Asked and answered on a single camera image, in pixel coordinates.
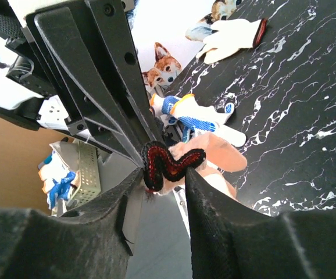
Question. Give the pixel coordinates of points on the cream knit glove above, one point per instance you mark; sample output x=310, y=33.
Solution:
x=165, y=167
x=230, y=36

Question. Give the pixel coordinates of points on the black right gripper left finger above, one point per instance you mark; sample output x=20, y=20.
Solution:
x=86, y=242

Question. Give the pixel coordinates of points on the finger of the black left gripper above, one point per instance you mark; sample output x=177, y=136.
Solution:
x=87, y=52

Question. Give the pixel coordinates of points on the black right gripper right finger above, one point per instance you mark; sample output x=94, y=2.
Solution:
x=230, y=240

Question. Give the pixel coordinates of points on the blue dotted white glove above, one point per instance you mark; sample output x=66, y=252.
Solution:
x=196, y=119

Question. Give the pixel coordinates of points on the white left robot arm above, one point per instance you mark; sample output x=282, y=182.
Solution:
x=32, y=101

